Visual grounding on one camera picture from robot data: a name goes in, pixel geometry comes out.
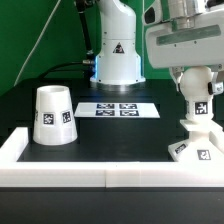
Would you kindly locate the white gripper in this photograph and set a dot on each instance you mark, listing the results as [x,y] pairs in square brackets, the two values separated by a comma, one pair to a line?
[187,33]

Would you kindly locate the white lamp bulb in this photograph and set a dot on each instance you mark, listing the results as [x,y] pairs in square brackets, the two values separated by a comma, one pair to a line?
[194,87]

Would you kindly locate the white lamp base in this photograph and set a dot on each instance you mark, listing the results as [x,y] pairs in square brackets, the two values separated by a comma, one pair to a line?
[204,144]

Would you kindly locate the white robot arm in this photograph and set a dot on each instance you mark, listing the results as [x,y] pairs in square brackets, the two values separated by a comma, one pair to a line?
[117,64]

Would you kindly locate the white conical lamp shade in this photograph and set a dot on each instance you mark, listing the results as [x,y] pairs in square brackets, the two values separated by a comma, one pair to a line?
[54,122]

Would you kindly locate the white fiducial marker plate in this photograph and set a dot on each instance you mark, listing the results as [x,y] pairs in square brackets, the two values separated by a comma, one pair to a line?
[116,110]

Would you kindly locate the white U-shaped table fence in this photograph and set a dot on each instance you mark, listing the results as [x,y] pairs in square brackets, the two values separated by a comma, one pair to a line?
[14,173]

